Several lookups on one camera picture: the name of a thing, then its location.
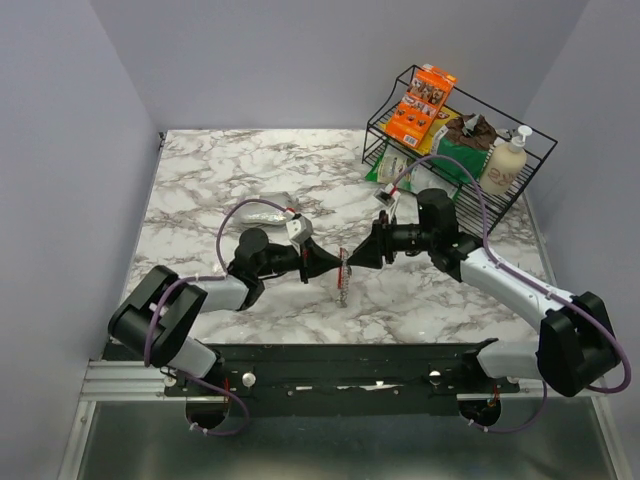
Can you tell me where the aluminium extrusion rail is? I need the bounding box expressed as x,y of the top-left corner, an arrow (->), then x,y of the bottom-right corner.
79,359 -> 176,402

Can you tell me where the purple cable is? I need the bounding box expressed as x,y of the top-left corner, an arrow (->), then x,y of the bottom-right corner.
389,154 -> 632,435
142,198 -> 296,437

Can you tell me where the yellow snack packet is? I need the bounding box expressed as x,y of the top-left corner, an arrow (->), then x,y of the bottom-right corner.
416,106 -> 460,155

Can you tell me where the cream pump soap bottle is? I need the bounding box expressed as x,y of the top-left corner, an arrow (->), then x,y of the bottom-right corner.
479,125 -> 533,195

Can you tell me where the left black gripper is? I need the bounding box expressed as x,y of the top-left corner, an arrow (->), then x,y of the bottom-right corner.
256,236 -> 343,283

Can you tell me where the metal keyring coil red holder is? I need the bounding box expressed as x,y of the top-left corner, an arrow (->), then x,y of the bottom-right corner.
337,247 -> 351,308

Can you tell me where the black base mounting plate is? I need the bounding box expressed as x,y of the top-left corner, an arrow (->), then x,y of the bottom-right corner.
102,342 -> 541,419

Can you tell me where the green and brown bag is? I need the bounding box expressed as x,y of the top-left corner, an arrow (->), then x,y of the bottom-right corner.
430,114 -> 497,184

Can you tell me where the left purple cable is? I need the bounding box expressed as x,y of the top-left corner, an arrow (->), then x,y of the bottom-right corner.
142,198 -> 296,437

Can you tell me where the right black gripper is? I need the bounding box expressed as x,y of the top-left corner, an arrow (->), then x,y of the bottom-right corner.
347,210 -> 436,269

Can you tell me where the white green pouch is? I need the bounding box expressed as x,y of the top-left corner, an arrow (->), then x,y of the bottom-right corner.
365,147 -> 458,198

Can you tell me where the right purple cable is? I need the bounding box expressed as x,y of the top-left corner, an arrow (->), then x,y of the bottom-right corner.
389,154 -> 632,435

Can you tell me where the orange snack box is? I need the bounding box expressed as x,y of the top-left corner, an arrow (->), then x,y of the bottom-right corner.
385,65 -> 457,148

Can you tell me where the black wire shelf rack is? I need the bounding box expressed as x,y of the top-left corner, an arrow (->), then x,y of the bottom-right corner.
361,64 -> 558,236

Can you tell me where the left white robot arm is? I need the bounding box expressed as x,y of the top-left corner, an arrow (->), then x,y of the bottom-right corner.
108,228 -> 342,395

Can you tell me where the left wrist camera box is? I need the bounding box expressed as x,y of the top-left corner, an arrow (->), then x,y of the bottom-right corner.
285,214 -> 314,247

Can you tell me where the clear plastic bag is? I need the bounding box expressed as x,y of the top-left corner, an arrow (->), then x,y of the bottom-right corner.
234,192 -> 300,226

